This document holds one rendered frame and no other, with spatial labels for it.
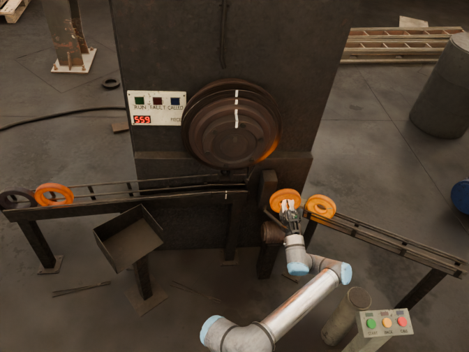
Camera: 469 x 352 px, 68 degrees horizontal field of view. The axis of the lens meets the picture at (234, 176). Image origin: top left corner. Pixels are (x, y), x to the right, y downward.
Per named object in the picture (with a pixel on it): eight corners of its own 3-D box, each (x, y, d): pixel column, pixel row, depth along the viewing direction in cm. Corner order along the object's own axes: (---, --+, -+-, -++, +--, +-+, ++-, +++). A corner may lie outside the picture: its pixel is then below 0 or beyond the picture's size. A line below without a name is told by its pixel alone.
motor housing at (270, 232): (250, 264, 240) (262, 216, 202) (282, 262, 243) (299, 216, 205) (253, 281, 231) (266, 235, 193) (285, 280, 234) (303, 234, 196)
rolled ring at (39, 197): (77, 208, 190) (78, 204, 192) (65, 186, 177) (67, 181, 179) (42, 211, 189) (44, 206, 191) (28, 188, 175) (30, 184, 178)
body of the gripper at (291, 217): (300, 208, 163) (304, 232, 157) (294, 214, 170) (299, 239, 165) (284, 208, 162) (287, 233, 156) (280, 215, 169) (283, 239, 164)
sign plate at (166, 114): (132, 122, 169) (127, 90, 156) (186, 123, 172) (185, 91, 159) (131, 125, 167) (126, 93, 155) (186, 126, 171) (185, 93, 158)
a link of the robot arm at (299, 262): (297, 277, 159) (283, 275, 153) (293, 250, 165) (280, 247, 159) (314, 273, 154) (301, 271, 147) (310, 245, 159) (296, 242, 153)
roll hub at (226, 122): (201, 162, 166) (202, 113, 146) (259, 161, 170) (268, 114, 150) (202, 170, 162) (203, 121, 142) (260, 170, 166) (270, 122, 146)
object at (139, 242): (115, 297, 216) (91, 228, 165) (152, 273, 229) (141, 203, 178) (132, 323, 206) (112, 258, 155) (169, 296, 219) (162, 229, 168)
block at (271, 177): (255, 195, 210) (261, 167, 192) (268, 195, 211) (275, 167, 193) (257, 209, 202) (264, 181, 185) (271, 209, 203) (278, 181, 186)
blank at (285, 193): (270, 188, 169) (271, 193, 166) (301, 186, 170) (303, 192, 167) (268, 209, 180) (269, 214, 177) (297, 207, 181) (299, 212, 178)
